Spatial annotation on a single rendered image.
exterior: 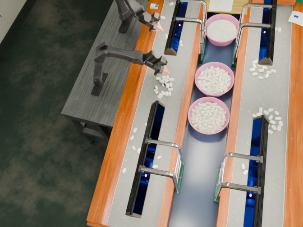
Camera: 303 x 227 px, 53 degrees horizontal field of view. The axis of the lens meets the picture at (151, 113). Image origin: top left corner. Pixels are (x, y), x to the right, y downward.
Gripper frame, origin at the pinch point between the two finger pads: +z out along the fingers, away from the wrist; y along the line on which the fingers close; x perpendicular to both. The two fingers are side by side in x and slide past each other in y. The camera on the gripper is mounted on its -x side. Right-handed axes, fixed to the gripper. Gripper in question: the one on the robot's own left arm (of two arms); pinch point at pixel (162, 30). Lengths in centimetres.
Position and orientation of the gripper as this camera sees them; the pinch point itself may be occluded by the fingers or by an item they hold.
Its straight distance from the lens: 232.5
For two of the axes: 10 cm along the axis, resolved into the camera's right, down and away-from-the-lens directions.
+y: 2.1, -9.0, 3.8
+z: 8.2, 3.8, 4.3
